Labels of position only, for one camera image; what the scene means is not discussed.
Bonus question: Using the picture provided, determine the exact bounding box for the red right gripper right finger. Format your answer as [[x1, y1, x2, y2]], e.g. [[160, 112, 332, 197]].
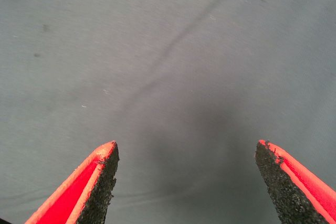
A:
[[255, 139, 336, 224]]

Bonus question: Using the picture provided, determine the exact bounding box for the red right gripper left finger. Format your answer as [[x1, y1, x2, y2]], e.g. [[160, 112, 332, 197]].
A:
[[25, 140, 120, 224]]

